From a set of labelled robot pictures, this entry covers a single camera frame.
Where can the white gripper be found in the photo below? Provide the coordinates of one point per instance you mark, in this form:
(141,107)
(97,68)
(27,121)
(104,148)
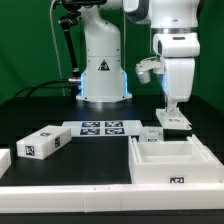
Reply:
(178,80)

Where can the white door panel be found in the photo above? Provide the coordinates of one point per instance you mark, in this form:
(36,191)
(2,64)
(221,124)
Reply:
(151,134)
(173,121)

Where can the white cabinet body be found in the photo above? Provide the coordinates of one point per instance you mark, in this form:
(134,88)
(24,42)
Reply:
(173,162)

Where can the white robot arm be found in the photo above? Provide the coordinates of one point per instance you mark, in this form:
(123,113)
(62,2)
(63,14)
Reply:
(170,37)

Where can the white cabinet top block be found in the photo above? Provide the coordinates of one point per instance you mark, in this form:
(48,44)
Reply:
(43,142)

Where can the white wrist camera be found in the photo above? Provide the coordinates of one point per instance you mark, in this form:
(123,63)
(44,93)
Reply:
(144,67)

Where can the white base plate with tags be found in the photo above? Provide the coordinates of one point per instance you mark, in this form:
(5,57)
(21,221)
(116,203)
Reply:
(104,128)

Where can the white fence rail front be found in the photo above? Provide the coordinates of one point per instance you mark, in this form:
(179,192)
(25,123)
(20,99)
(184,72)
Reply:
(100,198)

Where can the white fence rail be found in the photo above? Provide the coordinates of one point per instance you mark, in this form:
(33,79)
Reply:
(100,198)
(5,161)

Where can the black camera stand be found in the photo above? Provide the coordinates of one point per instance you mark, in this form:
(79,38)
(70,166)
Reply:
(66,22)

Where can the white fence rail left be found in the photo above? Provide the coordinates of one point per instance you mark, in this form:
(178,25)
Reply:
(5,161)

